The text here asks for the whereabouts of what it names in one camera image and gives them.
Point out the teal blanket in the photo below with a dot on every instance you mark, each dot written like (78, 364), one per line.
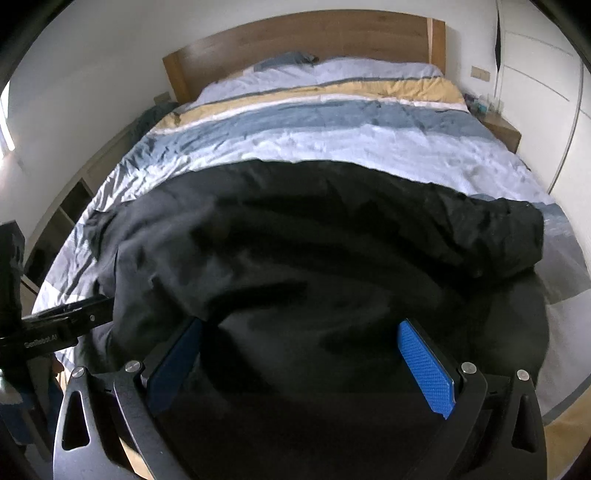
(152, 117)

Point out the small toiletry items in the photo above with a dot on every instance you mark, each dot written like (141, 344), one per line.
(480, 105)

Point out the wooden nightstand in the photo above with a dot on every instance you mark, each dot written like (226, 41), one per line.
(503, 131)

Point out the beige wall switch plate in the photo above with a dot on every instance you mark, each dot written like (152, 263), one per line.
(480, 73)

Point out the striped blue and beige duvet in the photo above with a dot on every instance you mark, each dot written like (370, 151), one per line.
(346, 134)

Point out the grey-blue cloth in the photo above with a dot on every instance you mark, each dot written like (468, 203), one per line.
(286, 60)

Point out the white wardrobe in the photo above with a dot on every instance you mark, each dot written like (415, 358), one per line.
(540, 92)

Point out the light blue pillow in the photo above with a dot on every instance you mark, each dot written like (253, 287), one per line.
(369, 71)

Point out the black jacket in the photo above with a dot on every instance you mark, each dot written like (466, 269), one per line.
(300, 254)

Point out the wooden bed headboard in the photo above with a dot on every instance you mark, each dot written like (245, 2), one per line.
(300, 37)

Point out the person's blue trousers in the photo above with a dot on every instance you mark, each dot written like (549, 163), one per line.
(23, 415)

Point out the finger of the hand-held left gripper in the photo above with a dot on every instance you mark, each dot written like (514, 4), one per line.
(87, 314)

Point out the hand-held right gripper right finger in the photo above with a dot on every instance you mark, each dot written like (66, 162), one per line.
(427, 369)

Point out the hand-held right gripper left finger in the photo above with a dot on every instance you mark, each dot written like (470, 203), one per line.
(175, 364)

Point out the window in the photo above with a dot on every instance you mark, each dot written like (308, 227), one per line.
(4, 120)

